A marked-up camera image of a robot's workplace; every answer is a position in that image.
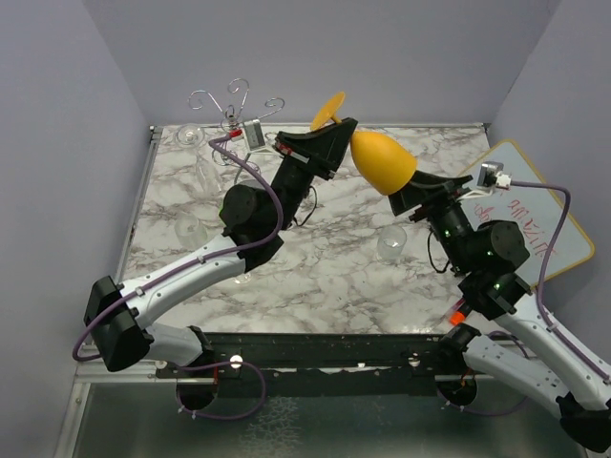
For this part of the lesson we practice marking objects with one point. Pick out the aluminium frame rail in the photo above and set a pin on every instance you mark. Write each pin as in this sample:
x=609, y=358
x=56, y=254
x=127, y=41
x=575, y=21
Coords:
x=503, y=365

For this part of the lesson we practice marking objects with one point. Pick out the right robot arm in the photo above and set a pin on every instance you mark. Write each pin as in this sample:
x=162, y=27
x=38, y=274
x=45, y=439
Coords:
x=487, y=258

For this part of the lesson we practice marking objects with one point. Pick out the clear tumbler right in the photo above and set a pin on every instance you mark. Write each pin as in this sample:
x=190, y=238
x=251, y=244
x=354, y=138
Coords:
x=390, y=243

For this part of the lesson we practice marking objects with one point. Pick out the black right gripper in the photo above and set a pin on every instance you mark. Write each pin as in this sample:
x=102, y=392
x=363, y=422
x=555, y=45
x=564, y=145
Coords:
x=433, y=193

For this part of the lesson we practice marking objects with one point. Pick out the clear wine glass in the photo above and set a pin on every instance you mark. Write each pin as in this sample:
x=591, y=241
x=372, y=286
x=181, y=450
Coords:
x=192, y=137
x=242, y=278

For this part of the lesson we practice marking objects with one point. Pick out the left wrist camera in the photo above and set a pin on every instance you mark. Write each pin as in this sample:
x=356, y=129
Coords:
x=253, y=135

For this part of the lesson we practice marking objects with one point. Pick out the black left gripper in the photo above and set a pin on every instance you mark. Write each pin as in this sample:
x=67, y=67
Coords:
x=318, y=152

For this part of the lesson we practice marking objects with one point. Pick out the red marker pen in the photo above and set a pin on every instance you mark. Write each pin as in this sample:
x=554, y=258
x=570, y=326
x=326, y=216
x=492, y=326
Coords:
x=461, y=310

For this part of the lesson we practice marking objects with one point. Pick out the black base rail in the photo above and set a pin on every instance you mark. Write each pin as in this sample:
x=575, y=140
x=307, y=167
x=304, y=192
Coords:
x=324, y=353

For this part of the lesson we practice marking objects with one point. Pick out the yellow framed whiteboard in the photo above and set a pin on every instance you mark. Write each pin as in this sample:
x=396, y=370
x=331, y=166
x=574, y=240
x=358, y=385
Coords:
x=536, y=212

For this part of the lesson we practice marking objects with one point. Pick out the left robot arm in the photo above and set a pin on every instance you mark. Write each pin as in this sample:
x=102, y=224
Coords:
x=122, y=319

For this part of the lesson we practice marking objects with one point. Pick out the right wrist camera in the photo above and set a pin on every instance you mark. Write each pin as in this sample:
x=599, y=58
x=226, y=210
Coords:
x=491, y=178

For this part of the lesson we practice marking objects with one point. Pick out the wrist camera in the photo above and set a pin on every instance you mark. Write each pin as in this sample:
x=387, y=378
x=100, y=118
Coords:
x=491, y=178
x=253, y=135

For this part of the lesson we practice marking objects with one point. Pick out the orange plastic wine glass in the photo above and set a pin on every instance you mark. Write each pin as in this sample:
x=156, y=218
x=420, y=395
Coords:
x=383, y=162

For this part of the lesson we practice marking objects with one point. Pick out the clear wine glass front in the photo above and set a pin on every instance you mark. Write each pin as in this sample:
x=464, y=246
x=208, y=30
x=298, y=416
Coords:
x=242, y=278

